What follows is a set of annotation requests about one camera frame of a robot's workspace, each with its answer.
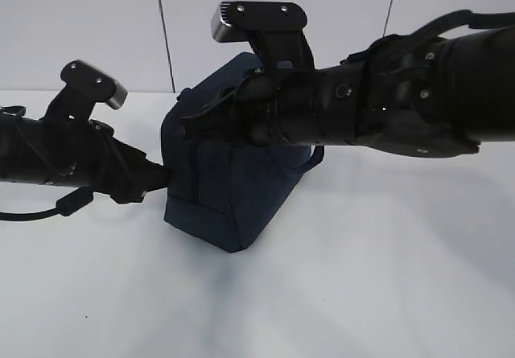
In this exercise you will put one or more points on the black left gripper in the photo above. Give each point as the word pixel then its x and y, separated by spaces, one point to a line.
pixel 85 154

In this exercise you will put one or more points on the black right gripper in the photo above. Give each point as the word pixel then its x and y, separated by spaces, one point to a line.
pixel 267 107

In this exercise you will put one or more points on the navy blue lunch bag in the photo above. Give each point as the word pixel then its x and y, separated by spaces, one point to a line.
pixel 221 194

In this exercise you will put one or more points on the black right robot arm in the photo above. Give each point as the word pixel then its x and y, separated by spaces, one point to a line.
pixel 438 92

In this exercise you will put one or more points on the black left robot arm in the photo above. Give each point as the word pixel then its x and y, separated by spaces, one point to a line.
pixel 22 160

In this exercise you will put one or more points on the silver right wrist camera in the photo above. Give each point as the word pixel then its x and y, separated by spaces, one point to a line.
pixel 274 30

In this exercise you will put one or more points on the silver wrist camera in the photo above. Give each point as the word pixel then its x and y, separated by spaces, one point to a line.
pixel 274 30
pixel 85 86

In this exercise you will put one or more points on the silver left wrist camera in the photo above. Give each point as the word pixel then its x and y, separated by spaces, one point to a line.
pixel 85 86

